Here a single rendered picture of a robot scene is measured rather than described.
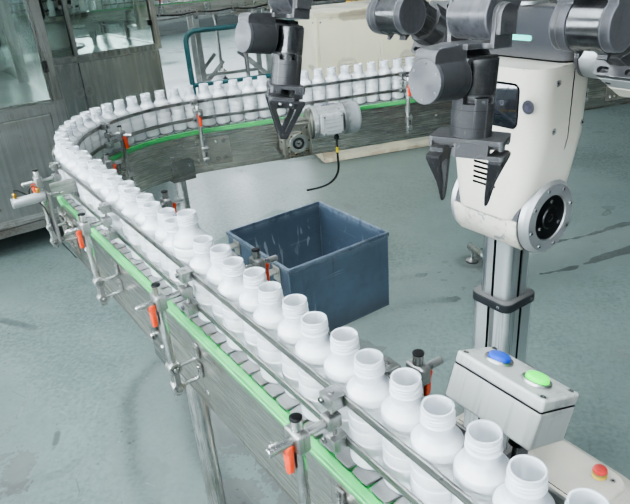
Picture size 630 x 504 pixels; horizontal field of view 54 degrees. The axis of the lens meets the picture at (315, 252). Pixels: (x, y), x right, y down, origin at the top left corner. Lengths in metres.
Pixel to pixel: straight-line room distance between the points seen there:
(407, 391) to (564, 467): 1.28
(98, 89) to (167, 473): 4.45
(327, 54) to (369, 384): 4.40
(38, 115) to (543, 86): 3.39
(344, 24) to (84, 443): 3.62
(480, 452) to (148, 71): 5.91
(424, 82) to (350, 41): 4.30
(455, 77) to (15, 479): 2.16
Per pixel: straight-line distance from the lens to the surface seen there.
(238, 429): 1.18
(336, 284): 1.57
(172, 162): 2.58
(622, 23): 1.07
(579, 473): 1.98
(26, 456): 2.67
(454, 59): 0.84
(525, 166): 1.28
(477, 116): 0.88
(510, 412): 0.84
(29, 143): 4.19
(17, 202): 1.86
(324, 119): 2.53
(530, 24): 1.32
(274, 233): 1.79
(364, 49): 5.17
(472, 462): 0.70
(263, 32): 1.17
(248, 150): 2.65
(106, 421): 2.69
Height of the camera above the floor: 1.63
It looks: 26 degrees down
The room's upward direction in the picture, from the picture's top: 5 degrees counter-clockwise
